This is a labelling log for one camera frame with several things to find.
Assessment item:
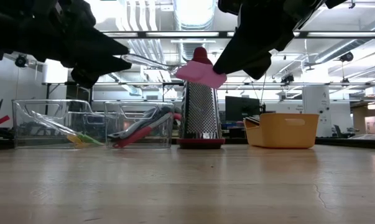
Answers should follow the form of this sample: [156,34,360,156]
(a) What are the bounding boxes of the steel box grater red handle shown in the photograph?
[177,46,227,149]

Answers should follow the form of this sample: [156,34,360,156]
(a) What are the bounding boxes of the red plastic serving spoon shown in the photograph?
[112,112,183,149]

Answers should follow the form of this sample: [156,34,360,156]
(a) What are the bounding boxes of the yellow plastic bin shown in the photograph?
[243,113,320,149]

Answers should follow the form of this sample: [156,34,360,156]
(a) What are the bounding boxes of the large clear plastic bin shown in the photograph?
[11,98,112,149]

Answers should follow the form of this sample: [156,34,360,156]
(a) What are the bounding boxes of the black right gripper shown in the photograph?
[213,0,326,80]

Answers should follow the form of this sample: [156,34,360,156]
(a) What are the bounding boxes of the pink spatula clear handle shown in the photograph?
[121,53,228,90]

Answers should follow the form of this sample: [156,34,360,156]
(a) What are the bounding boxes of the silver ventilation duct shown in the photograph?
[173,0,216,63]

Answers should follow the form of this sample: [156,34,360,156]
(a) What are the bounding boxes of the dark office chair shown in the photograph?
[331,124,356,138]

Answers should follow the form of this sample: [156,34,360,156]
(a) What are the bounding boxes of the small clear plastic bin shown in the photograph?
[104,101,177,149]

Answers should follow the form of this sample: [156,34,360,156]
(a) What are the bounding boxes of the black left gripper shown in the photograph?
[19,0,132,90]

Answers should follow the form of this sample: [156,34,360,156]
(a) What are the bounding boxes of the green spatula clear handle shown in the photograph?
[34,111,104,147]

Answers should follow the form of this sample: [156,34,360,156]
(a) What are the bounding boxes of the black computer monitor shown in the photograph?
[225,95,261,123]

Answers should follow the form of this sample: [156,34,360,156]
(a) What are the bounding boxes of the yellow spatula clear handle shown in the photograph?
[31,110,89,149]

